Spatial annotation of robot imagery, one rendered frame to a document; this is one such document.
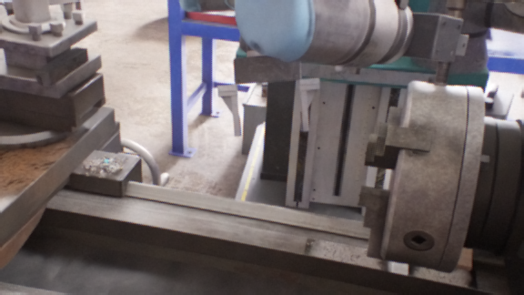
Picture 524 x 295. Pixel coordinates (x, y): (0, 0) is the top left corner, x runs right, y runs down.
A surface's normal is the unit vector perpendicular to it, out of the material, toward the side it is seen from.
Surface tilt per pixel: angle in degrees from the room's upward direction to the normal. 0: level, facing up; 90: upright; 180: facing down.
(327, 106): 90
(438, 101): 11
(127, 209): 0
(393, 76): 90
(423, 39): 72
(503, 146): 28
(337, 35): 100
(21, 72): 0
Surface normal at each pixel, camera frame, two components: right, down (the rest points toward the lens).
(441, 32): 0.69, 0.23
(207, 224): 0.04, -0.87
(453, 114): -0.05, -0.62
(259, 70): -0.01, 0.11
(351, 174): -0.15, 0.48
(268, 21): -0.73, 0.11
